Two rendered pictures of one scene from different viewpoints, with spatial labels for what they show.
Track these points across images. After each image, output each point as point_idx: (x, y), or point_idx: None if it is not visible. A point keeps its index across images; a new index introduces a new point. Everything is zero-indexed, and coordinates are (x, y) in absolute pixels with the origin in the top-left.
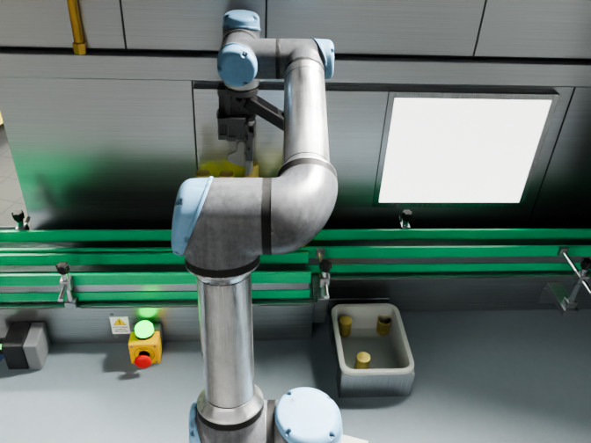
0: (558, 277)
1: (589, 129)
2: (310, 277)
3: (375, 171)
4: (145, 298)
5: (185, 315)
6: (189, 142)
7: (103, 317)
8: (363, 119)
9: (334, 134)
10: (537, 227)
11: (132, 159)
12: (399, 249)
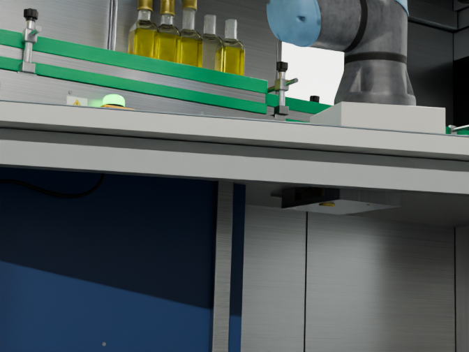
0: None
1: (424, 63)
2: (267, 85)
3: (274, 65)
4: (105, 84)
5: (149, 109)
6: (104, 8)
7: (59, 96)
8: (261, 8)
9: (239, 17)
10: None
11: (44, 16)
12: (325, 105)
